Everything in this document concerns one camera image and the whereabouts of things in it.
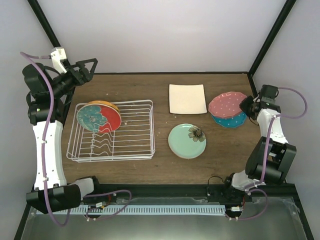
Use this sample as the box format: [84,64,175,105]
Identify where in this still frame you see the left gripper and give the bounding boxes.
[50,59,99,98]

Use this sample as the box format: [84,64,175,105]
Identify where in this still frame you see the pink polka dot plate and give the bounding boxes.
[208,91,247,119]

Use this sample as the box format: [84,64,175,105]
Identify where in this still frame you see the teal polka dot plate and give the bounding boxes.
[211,112,247,129]

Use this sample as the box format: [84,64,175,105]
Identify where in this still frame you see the red and teal plate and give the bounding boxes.
[76,103,122,134]

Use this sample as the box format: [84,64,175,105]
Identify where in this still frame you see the square cream plate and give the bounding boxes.
[169,84,208,115]

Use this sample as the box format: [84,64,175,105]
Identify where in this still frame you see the mint green flower plate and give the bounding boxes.
[168,123,207,159]

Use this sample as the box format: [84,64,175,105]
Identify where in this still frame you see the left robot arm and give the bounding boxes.
[22,58,102,214]

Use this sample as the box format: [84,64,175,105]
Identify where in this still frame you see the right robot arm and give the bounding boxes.
[221,84,297,202]

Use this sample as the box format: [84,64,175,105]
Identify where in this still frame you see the orange polka dot plate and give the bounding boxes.
[87,100,120,112]

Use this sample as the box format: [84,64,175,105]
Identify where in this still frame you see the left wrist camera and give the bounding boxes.
[50,46,67,74]

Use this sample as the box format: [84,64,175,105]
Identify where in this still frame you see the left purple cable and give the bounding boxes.
[19,51,71,228]

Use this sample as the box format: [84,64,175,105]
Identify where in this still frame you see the right black frame post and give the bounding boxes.
[248,0,296,77]

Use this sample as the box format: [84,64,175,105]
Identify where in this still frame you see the black frame post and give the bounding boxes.
[26,0,63,51]
[248,0,296,77]

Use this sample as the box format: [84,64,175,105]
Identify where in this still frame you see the white wire dish rack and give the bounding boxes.
[66,99,156,163]

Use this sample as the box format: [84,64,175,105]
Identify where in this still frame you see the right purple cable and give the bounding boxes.
[234,86,308,221]

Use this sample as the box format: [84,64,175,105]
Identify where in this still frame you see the left black frame post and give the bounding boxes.
[26,0,63,51]

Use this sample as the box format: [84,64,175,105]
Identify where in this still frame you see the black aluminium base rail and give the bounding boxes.
[93,183,298,205]

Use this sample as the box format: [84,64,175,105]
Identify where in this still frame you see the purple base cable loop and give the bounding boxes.
[84,190,133,222]

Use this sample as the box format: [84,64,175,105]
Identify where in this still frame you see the white slotted cable duct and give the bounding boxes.
[70,205,226,216]

